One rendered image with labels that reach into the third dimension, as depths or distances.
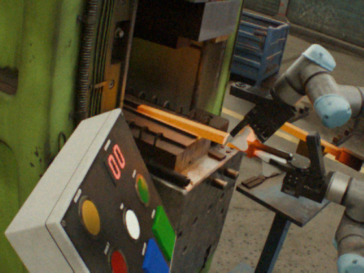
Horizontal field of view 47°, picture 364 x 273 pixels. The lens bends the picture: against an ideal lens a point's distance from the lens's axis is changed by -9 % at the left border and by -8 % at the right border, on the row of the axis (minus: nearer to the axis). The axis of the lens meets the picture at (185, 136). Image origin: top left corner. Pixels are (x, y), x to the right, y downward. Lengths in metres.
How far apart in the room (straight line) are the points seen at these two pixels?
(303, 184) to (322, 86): 0.27
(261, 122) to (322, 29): 7.77
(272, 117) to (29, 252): 0.73
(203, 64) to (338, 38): 7.40
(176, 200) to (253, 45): 3.80
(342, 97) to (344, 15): 7.74
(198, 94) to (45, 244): 1.03
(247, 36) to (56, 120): 4.01
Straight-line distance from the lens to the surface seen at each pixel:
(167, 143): 1.18
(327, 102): 0.96
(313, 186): 1.14
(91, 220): 0.56
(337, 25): 8.74
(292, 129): 1.56
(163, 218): 0.82
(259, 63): 4.83
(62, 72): 0.89
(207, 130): 1.19
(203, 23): 1.02
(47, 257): 0.54
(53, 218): 0.51
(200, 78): 1.45
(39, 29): 0.88
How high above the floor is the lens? 1.51
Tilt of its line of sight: 26 degrees down
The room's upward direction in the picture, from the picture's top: 11 degrees clockwise
